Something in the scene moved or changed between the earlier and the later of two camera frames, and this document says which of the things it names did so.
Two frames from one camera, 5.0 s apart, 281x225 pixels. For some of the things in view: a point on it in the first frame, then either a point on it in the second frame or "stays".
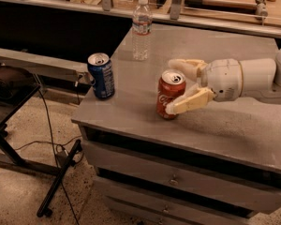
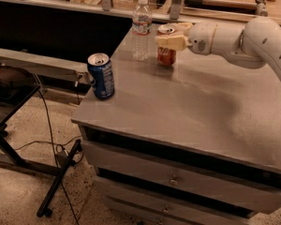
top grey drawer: x=210 y=184 stays
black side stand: x=11 y=88 stays
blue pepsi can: x=102 y=75 stays
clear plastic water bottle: x=141 y=23 stays
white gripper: x=223 y=79 to x=200 y=37
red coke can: x=171 y=85 to x=166 y=56
